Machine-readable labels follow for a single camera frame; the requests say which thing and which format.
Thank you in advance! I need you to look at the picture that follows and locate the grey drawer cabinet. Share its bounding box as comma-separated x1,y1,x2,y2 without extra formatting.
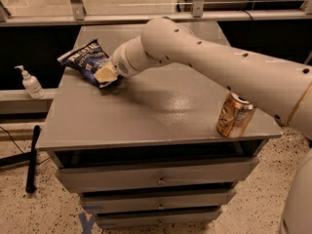
35,20,283,230

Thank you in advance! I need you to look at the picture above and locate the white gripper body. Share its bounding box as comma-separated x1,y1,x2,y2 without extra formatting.
111,37,163,77

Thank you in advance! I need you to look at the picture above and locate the metal window rail frame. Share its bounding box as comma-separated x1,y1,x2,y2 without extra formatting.
0,0,312,26

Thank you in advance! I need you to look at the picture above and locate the black floor cable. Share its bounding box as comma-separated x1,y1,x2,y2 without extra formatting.
0,126,25,154

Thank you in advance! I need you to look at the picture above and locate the bottom grey drawer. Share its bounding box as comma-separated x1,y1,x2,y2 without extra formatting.
96,207,221,228

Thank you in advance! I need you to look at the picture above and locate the top grey drawer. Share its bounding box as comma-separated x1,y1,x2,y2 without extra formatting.
56,157,259,193

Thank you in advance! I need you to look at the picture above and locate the grey drawer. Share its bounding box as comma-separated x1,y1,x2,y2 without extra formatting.
80,189,236,214
96,207,221,228
56,157,259,193

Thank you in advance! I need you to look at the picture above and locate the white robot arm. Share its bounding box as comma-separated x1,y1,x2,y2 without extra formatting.
95,18,312,139

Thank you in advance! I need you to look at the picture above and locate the blue chip bag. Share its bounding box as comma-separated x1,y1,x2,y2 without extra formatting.
58,39,109,88

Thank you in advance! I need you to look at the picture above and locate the gold soda can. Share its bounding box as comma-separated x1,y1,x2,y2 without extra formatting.
216,93,255,138

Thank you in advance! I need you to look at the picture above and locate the middle grey drawer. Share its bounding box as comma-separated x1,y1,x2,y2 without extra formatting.
80,189,236,214

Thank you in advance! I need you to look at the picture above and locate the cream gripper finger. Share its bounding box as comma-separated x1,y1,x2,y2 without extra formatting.
94,63,118,88

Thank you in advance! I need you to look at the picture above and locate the black stand leg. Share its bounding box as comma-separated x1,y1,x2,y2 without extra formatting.
0,125,41,194

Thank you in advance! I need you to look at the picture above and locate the white pump bottle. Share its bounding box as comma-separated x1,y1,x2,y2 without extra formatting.
16,65,45,99

